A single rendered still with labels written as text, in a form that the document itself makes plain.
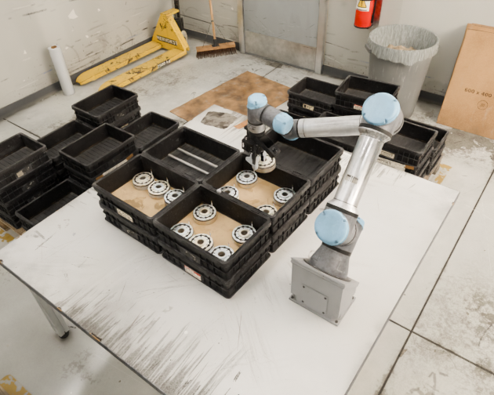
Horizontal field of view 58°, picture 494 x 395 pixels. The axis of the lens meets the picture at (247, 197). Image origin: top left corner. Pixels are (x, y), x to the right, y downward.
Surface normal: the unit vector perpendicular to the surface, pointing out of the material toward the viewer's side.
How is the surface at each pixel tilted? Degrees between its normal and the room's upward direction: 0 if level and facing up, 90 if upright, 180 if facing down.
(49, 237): 0
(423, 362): 0
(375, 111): 38
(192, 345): 0
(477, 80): 77
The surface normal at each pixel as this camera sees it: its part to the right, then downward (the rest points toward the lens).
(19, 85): 0.81, 0.37
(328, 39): -0.59, 0.55
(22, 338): -0.04, -0.75
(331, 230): -0.48, 0.00
